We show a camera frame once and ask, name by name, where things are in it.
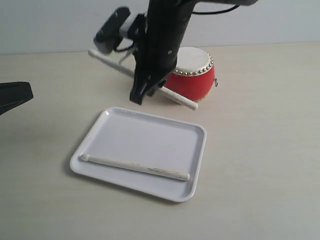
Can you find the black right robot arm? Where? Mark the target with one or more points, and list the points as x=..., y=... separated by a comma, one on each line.
x=160, y=60

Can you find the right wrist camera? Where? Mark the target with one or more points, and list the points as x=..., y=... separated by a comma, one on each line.
x=122, y=24

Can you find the red small drum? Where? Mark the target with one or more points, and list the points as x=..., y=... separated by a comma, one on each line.
x=194, y=74

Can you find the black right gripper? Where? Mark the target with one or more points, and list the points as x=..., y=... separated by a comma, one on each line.
x=165, y=26

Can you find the white plastic tray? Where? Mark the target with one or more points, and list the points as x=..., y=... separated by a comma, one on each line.
x=130, y=136

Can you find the wooden drumstick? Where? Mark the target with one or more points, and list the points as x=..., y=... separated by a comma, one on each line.
x=181, y=176
x=144, y=84

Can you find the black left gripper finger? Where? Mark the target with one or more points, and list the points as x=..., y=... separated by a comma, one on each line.
x=14, y=94

